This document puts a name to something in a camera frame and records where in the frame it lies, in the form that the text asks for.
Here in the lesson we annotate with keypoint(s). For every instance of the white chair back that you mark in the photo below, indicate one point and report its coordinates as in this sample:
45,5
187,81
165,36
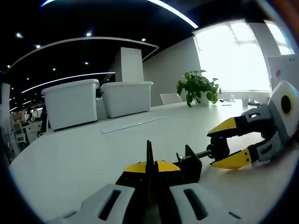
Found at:
170,99

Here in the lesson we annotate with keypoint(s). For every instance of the window with white blinds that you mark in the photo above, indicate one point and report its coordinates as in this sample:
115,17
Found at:
229,58
280,37

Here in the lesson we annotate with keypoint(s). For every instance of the tall white storage bin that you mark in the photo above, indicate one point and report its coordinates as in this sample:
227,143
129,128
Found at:
70,107

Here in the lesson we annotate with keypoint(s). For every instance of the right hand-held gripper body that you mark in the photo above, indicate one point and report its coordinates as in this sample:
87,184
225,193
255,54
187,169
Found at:
276,93

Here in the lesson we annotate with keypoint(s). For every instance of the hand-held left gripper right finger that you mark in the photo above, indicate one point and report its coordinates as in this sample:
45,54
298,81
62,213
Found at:
168,178

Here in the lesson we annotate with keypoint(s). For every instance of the potted green plant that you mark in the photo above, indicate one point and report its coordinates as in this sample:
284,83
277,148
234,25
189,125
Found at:
196,84

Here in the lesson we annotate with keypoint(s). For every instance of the white flat strip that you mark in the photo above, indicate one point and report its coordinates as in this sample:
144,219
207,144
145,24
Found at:
130,124

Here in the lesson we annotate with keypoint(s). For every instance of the white desk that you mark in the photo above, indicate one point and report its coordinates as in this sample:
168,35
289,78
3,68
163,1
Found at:
81,151

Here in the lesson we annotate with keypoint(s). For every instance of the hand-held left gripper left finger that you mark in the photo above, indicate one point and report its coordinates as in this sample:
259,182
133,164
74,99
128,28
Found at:
130,179

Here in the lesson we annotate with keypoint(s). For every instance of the wide white storage bin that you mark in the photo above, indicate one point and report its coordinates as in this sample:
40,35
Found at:
126,100

